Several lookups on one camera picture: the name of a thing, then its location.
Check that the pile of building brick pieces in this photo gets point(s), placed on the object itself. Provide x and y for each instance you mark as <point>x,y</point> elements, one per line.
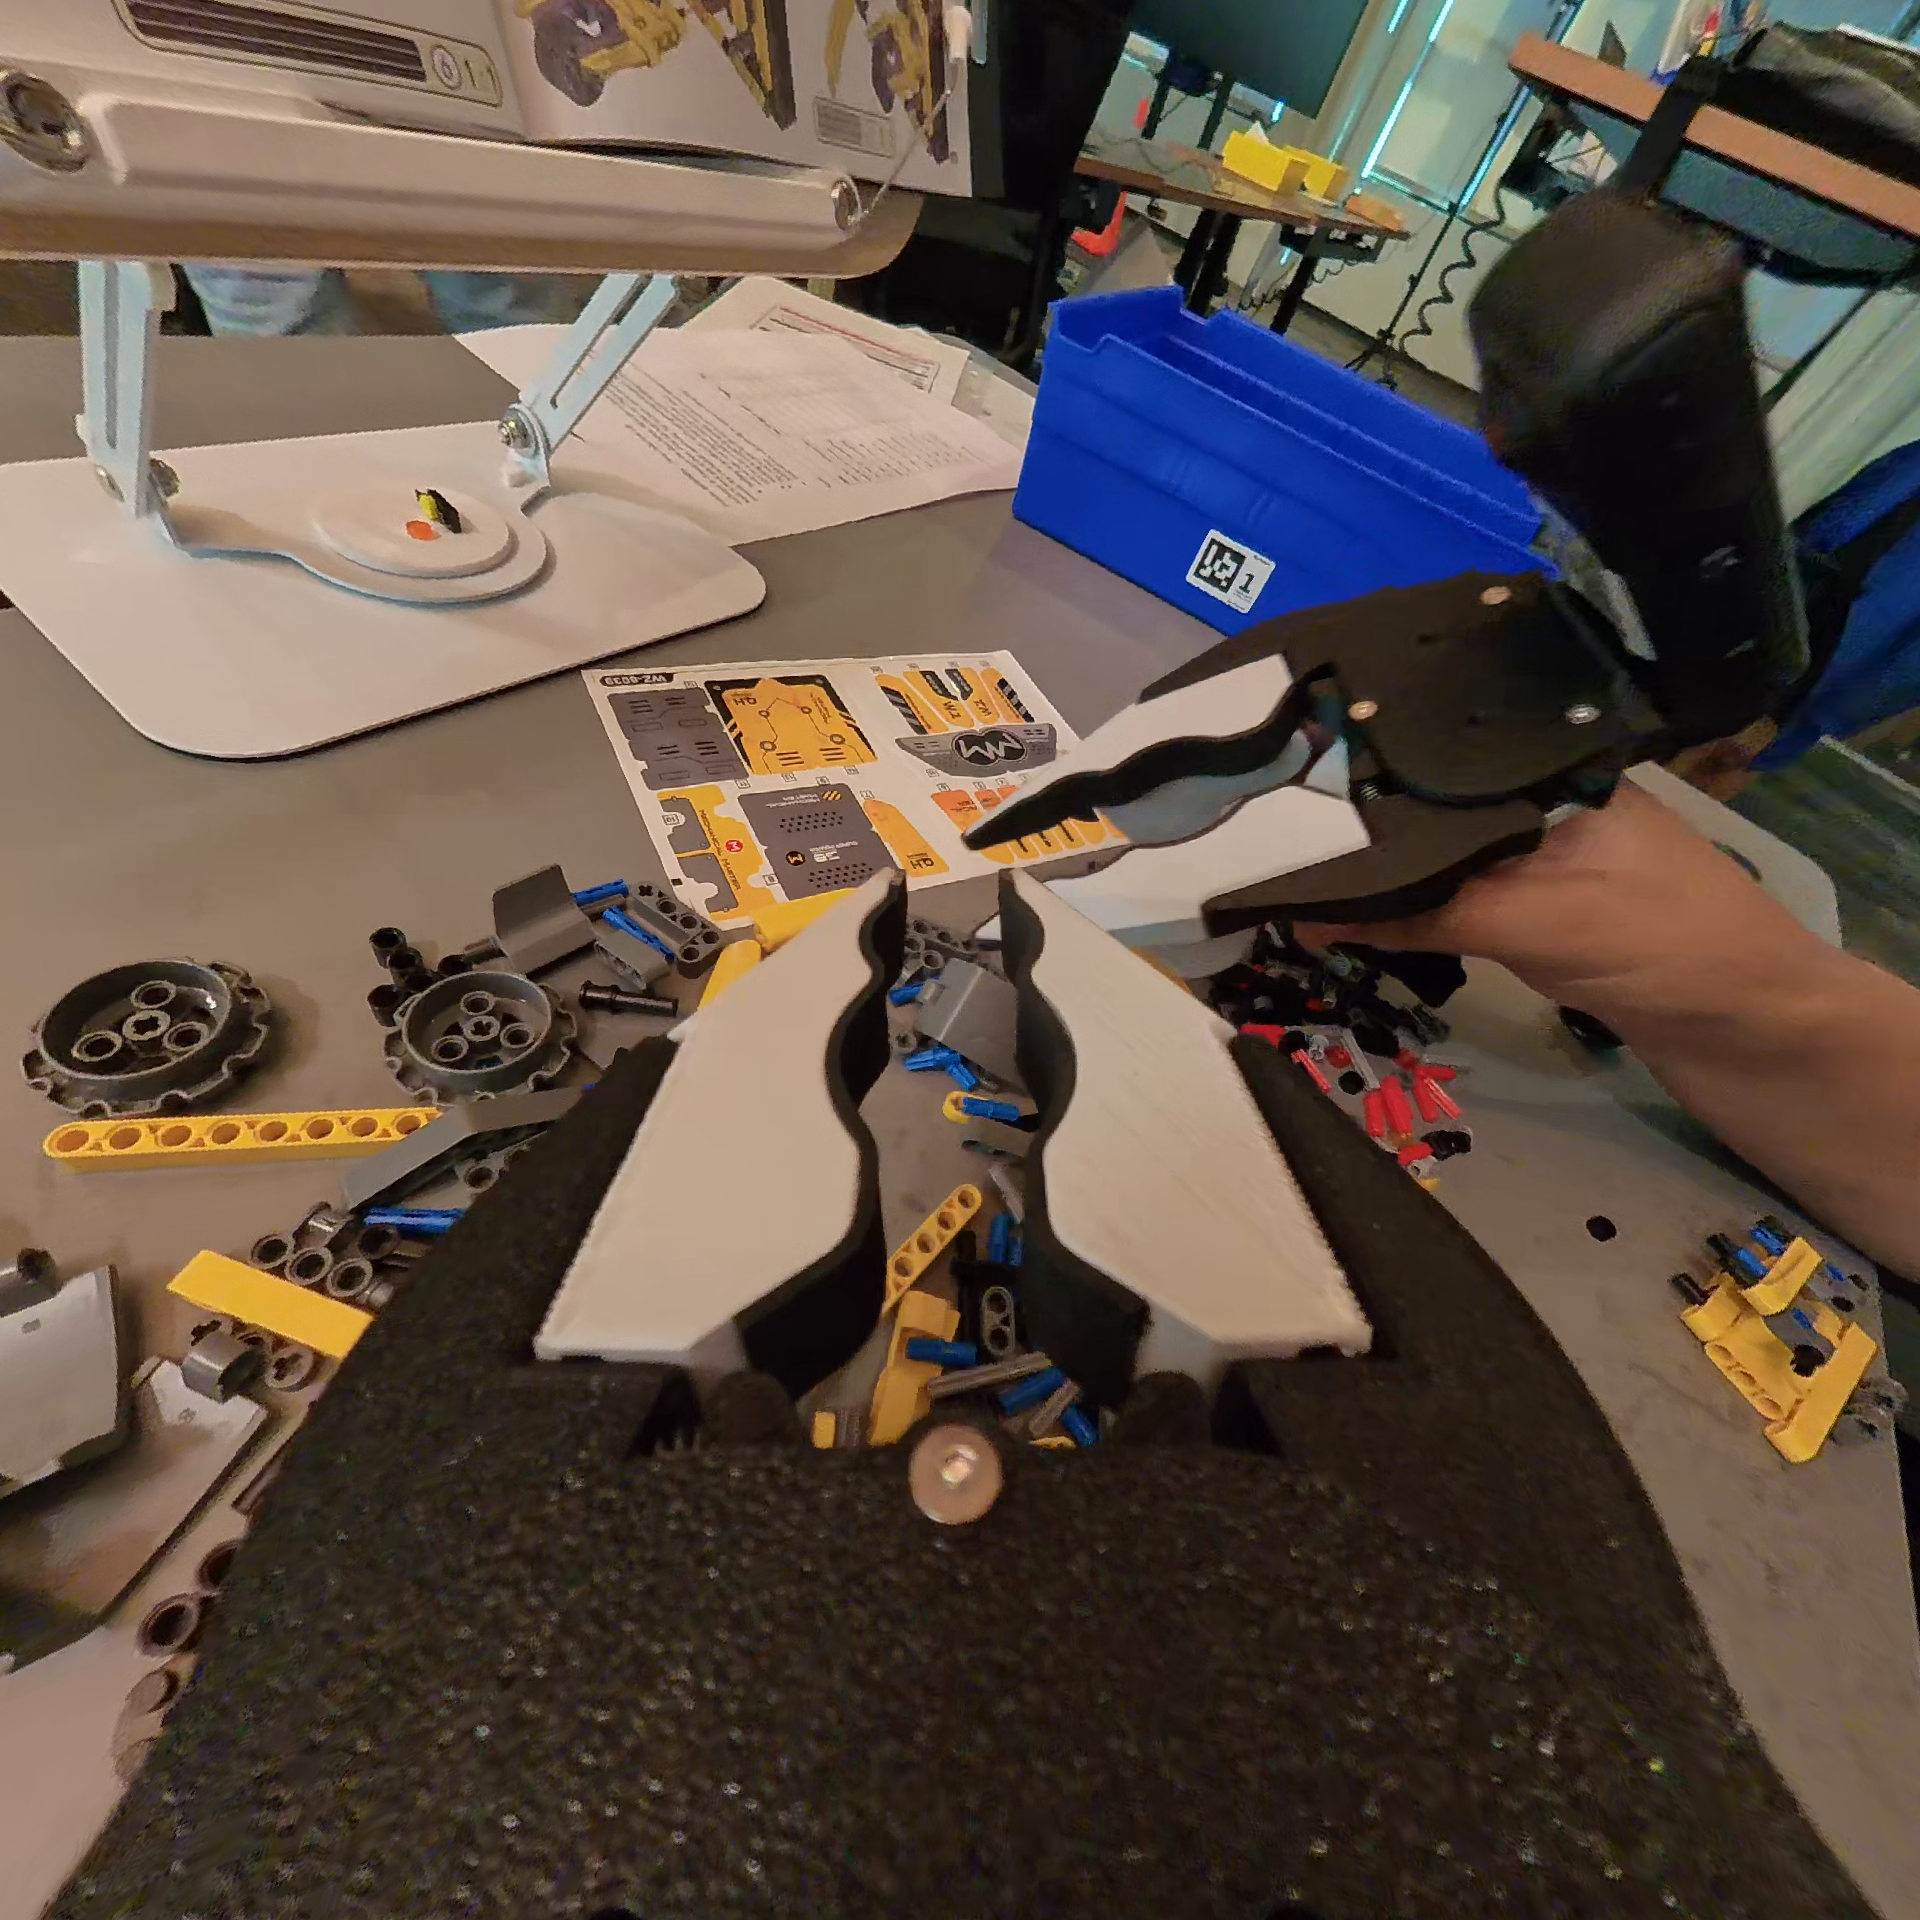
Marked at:
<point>960,1012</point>

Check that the yellow brick assembly blue pins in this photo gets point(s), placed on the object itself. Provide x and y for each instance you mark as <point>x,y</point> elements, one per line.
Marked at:
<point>1741,1335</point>

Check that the blue jacket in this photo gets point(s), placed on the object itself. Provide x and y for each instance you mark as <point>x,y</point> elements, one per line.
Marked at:
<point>1875,631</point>

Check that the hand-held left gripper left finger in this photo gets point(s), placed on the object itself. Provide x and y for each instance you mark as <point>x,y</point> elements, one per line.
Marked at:
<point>704,1185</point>

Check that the small black yellow piece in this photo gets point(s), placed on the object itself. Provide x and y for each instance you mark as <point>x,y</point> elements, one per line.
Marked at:
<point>435,506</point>

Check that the dark grey sprocket wheel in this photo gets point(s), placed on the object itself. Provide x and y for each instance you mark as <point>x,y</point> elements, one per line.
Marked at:
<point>420,1073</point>
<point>60,1073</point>

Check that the grey curved panel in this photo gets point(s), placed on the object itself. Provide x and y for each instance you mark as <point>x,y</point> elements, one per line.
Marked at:
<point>60,1381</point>

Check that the person's right forearm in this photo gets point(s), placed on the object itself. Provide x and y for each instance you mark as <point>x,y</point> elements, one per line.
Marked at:
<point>1801,1095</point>

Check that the instruction booklet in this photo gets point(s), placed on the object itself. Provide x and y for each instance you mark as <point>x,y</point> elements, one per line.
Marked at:
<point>674,74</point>

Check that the yellow bin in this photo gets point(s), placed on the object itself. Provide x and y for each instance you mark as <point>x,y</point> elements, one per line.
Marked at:
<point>1260,158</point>

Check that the long yellow holed beam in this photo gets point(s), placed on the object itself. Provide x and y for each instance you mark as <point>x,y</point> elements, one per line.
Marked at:
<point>69,1143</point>

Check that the wooden background desk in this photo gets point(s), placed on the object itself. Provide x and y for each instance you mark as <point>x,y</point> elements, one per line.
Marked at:
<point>1171,176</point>
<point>1725,143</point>

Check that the white printed paper sheet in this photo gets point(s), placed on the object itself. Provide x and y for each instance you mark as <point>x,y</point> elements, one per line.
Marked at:
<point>840,339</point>
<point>810,434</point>

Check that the yellow sloped panel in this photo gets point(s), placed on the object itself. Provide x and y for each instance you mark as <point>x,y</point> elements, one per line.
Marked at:
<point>255,1299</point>

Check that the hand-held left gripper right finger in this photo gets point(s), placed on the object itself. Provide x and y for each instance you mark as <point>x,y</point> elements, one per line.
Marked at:
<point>1184,1185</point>

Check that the yellow grey sticker sheet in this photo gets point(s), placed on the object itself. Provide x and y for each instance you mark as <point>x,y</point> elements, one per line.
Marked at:
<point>780,721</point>

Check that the person's right hand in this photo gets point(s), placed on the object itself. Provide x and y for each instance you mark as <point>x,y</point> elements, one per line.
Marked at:
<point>1621,915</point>

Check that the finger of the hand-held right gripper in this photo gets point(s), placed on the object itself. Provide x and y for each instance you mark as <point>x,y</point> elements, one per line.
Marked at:
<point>1184,712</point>
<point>1290,833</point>

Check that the blue plastic bin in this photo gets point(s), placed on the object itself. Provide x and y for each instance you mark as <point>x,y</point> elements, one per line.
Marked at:
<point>1141,481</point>

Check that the black monitor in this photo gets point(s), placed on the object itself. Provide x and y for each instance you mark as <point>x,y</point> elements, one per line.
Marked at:
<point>1244,53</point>

